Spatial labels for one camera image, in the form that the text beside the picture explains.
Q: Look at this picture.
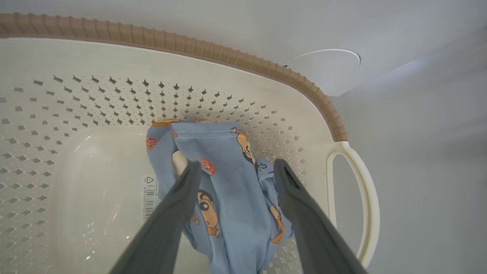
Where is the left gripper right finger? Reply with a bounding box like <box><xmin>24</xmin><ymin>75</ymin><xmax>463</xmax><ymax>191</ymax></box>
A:
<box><xmin>273</xmin><ymin>159</ymin><xmax>368</xmax><ymax>274</ymax></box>

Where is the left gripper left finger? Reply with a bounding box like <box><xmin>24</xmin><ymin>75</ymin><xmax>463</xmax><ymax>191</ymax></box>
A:
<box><xmin>108</xmin><ymin>160</ymin><xmax>202</xmax><ymax>274</ymax></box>

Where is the blue cartoon print garment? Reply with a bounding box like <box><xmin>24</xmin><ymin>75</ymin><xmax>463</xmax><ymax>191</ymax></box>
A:
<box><xmin>146</xmin><ymin>119</ymin><xmax>294</xmax><ymax>274</ymax></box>

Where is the white front-load washing machine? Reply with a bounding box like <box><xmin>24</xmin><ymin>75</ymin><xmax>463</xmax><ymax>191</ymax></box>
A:
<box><xmin>0</xmin><ymin>0</ymin><xmax>487</xmax><ymax>97</ymax></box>

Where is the barcode label on basket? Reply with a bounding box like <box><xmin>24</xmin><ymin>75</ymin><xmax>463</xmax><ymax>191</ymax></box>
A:
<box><xmin>143</xmin><ymin>176</ymin><xmax>159</xmax><ymax>220</ymax></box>

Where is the cream basket with brown rim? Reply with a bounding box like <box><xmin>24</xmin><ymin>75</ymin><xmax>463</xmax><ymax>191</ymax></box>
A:
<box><xmin>0</xmin><ymin>13</ymin><xmax>380</xmax><ymax>274</ymax></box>

